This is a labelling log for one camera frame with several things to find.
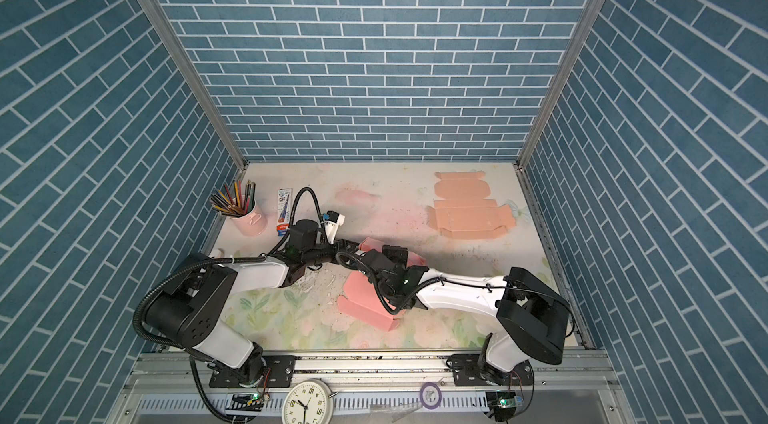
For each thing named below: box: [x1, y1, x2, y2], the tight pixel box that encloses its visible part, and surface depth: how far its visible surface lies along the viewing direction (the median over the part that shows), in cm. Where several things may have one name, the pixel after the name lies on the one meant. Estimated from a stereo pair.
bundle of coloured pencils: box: [210, 180, 256, 217], surface depth 95 cm
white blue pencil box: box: [276, 188, 293, 237], surface depth 107 cm
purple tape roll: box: [419, 382, 443, 410], surface depth 72 cm
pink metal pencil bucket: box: [230, 200, 268, 237], surface depth 96 cm
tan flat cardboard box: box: [426, 171, 517, 239], surface depth 112 cm
